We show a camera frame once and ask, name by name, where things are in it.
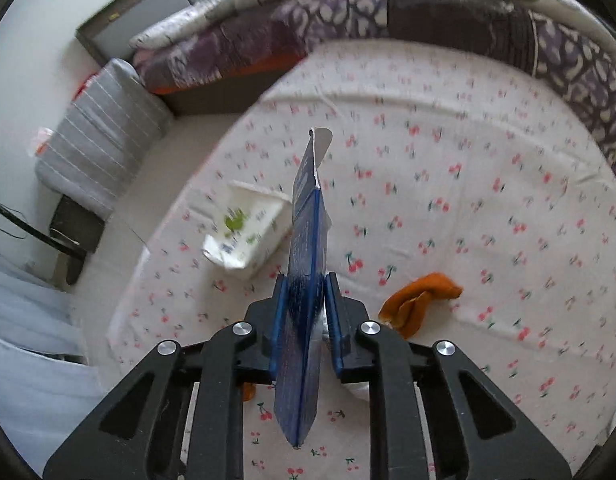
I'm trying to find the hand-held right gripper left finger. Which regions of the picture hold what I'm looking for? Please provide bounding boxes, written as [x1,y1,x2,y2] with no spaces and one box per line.
[43,274,289,480]

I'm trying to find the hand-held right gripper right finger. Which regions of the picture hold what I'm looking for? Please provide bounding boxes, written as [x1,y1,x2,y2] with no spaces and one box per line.
[324,272,573,480]

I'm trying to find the blue cardboard box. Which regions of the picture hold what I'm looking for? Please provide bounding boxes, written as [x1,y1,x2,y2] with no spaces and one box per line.
[274,127,335,449]

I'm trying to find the white carton with green print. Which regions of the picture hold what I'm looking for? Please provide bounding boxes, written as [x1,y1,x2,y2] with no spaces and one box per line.
[202,180,293,281]

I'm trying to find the cherry print tablecloth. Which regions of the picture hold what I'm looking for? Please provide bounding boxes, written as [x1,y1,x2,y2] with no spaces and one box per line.
[105,39,616,480]

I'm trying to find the black floor bin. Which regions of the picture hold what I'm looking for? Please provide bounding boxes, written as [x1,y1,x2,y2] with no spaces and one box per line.
[49,194,107,286]

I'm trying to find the white sheer curtain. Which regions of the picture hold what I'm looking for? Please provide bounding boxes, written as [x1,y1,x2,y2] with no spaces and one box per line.
[0,247,115,463]

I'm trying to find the pink tissue pack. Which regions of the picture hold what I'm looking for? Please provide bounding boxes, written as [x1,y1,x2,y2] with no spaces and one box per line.
[29,127,54,157]

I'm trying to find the purple patterned bed sheet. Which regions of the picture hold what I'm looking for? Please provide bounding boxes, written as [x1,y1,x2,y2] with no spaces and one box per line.
[134,0,616,181]

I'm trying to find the red cloth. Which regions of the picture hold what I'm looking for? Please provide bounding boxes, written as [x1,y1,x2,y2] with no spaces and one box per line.
[72,74,98,102]

